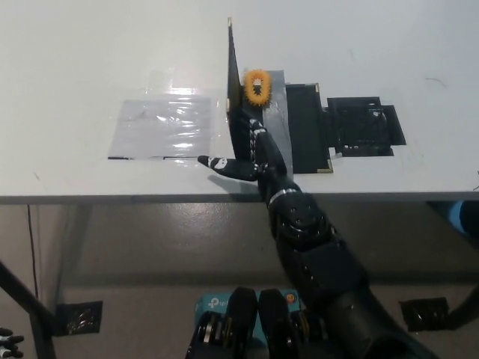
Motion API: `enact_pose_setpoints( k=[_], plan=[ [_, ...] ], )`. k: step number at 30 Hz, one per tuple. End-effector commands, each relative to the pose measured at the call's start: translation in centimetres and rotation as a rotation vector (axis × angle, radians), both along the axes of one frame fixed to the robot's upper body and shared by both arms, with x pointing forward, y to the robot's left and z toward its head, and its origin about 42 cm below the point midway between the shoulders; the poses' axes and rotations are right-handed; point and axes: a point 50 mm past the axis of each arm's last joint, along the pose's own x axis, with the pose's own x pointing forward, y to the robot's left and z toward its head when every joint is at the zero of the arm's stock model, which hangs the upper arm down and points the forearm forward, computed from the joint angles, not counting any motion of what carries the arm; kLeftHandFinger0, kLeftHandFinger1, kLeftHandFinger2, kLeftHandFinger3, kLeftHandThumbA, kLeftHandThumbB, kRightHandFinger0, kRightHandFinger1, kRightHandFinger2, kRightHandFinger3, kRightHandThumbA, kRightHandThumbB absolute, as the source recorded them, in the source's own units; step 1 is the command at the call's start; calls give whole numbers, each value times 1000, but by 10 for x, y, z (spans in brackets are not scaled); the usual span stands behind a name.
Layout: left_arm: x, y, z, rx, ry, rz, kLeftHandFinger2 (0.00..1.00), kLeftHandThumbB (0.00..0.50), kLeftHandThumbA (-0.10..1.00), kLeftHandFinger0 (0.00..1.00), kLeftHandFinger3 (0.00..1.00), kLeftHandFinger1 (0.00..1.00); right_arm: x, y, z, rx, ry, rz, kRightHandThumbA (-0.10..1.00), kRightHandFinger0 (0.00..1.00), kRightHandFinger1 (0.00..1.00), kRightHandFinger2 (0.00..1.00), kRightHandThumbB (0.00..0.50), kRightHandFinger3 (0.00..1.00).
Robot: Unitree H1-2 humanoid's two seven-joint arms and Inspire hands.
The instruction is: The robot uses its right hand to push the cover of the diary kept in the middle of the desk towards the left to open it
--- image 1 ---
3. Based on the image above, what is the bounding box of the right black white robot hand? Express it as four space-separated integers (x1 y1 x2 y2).
197 117 306 207

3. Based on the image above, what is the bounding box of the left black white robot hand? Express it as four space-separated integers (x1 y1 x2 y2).
0 328 25 358

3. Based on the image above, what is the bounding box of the black USC diary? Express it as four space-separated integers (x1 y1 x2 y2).
225 16 335 176

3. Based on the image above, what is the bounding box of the black tape patch on desk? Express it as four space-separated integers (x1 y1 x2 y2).
380 105 407 147

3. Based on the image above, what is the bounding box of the blue object under desk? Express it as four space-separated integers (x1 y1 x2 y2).
448 200 479 236

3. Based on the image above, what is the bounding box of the orange spiky rubber toy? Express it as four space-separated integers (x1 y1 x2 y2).
241 68 273 108

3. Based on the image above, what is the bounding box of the clear plastic tape sheet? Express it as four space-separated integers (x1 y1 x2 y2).
144 68 230 162

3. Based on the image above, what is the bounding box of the teal tp-link box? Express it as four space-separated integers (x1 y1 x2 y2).
193 290 301 337

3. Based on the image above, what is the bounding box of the grey duct tape strip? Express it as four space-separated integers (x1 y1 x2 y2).
260 69 296 177

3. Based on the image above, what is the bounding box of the black plastic grid frame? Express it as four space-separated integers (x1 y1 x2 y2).
323 96 394 157

